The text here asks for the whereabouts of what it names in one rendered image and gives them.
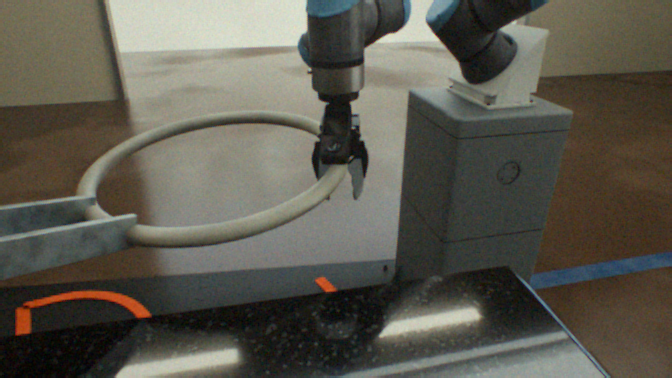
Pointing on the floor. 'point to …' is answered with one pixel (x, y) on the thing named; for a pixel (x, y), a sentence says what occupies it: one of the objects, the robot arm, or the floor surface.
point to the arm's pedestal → (476, 184)
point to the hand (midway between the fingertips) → (341, 196)
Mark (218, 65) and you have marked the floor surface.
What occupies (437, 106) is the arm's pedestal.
